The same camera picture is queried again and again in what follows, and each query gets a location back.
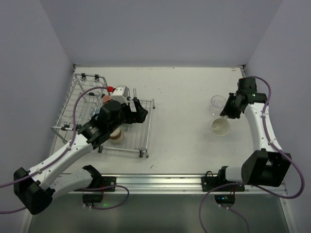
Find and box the clear glass cup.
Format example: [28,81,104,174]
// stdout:
[209,95,226,116]

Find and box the white ceramic mug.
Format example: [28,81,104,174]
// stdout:
[210,117,230,137]

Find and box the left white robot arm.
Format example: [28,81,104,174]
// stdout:
[14,98,148,215]

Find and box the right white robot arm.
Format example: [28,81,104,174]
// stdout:
[218,77,291,187]

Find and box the pink ceramic mug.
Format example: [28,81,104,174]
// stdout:
[103,95,111,104]

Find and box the blue cup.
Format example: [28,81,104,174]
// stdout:
[90,110,100,120]

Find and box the beige brown cup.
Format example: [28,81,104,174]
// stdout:
[109,128,124,144]

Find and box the left black control box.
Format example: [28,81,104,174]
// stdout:
[82,193,103,205]

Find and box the black control box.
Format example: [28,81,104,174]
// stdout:
[82,193,103,205]
[214,195,236,207]

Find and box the right black control box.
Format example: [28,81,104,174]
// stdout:
[214,195,236,207]

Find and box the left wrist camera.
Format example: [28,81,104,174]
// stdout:
[111,85,129,104]

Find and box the silver wire dish rack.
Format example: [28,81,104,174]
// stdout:
[51,72,156,158]

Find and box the aluminium mounting rail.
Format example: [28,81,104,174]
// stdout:
[68,173,287,194]

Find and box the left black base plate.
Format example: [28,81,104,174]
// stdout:
[87,176,117,189]

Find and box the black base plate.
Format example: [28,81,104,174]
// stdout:
[201,169,245,192]
[87,176,117,189]

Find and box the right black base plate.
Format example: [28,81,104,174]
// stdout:
[201,169,245,192]

